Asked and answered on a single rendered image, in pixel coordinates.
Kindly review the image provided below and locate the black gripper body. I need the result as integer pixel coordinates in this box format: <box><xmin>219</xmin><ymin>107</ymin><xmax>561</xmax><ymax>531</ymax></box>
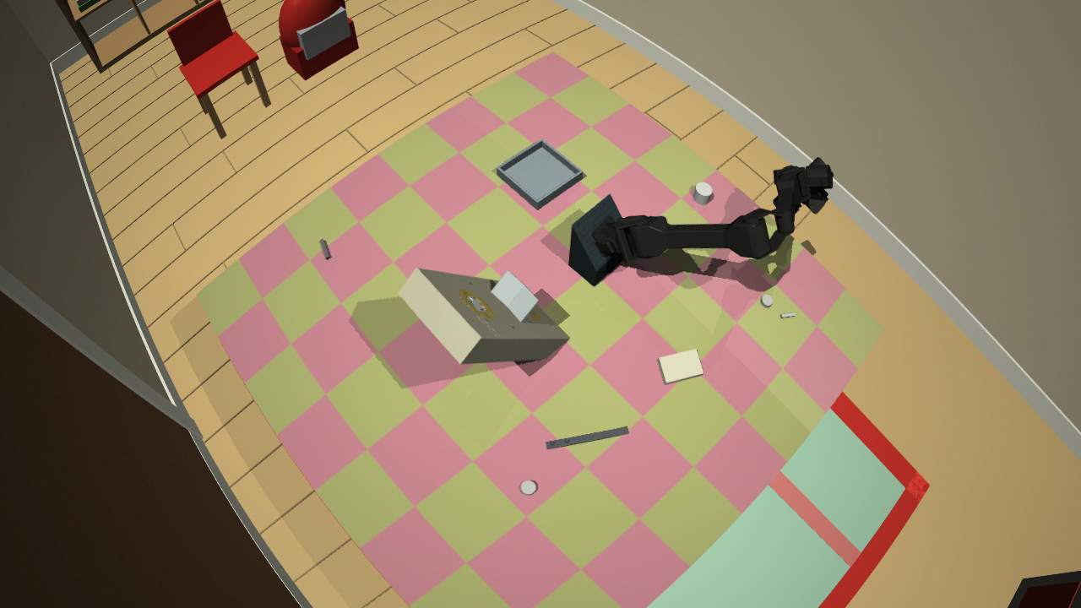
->
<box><xmin>773</xmin><ymin>157</ymin><xmax>826</xmax><ymax>207</ymax></box>

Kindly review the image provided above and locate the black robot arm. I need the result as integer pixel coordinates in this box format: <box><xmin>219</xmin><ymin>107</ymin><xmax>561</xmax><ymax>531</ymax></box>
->
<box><xmin>591</xmin><ymin>166</ymin><xmax>833</xmax><ymax>263</ymax></box>

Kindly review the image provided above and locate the beige flat box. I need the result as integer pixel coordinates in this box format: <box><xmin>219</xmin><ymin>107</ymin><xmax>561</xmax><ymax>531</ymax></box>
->
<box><xmin>658</xmin><ymin>349</ymin><xmax>703</xmax><ymax>385</ymax></box>

